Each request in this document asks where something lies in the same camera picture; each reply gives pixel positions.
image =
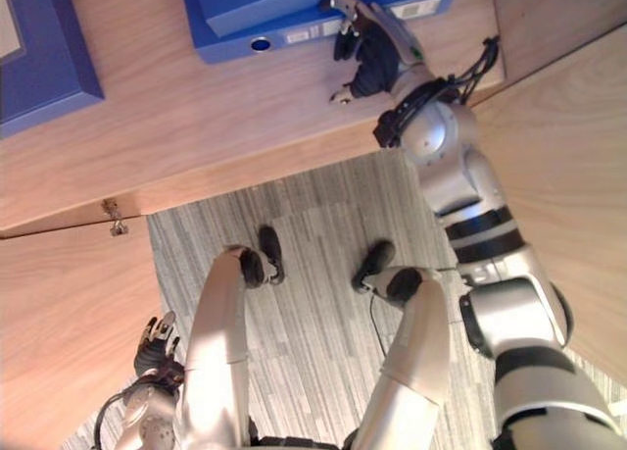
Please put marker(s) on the dark robot foot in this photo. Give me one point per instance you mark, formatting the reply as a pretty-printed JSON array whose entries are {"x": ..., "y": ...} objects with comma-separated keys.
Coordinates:
[
  {"x": 272, "y": 254},
  {"x": 373, "y": 265}
]

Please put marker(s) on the right dark robot foot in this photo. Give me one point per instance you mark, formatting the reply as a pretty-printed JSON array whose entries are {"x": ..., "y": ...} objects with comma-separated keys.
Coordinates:
[{"x": 373, "y": 265}]

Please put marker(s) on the metal door hinge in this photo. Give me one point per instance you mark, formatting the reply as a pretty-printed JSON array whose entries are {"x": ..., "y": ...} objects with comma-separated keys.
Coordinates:
[{"x": 114, "y": 218}]

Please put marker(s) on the wooden cabinet door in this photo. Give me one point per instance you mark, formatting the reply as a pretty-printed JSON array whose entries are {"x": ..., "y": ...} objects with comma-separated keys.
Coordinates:
[
  {"x": 558, "y": 151},
  {"x": 73, "y": 332}
]

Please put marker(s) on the right silver robot leg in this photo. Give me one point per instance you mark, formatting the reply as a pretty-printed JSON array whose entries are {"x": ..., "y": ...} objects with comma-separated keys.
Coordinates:
[{"x": 409, "y": 357}]

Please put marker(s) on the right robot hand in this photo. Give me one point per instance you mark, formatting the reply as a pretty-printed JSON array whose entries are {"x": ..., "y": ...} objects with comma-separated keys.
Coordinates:
[{"x": 374, "y": 53}]

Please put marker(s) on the blue lever arch folder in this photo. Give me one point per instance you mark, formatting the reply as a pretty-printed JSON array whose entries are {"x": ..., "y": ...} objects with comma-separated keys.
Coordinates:
[{"x": 230, "y": 38}]

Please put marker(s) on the left dark robot foot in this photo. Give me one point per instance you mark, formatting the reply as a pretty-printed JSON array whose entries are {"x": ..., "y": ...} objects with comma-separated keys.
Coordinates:
[{"x": 272, "y": 254}]

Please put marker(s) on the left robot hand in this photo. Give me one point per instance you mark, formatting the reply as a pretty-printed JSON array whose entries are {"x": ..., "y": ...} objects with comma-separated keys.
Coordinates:
[{"x": 156, "y": 352}]

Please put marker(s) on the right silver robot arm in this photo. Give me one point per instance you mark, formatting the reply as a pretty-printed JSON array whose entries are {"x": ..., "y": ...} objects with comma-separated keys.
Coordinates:
[{"x": 482, "y": 254}]

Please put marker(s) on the silver robot leg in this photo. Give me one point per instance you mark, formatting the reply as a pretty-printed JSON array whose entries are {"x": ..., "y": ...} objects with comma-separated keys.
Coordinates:
[
  {"x": 409, "y": 357},
  {"x": 218, "y": 352}
]

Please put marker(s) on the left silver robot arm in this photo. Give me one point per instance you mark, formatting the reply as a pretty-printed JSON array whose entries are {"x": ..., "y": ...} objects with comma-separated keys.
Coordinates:
[{"x": 144, "y": 415}]

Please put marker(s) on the wooden cabinet shelf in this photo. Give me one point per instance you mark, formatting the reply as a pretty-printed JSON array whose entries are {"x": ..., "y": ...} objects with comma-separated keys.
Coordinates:
[{"x": 206, "y": 121}]

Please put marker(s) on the left silver robot leg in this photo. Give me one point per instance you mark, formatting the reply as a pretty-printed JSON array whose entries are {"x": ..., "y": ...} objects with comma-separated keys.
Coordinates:
[{"x": 218, "y": 352}]

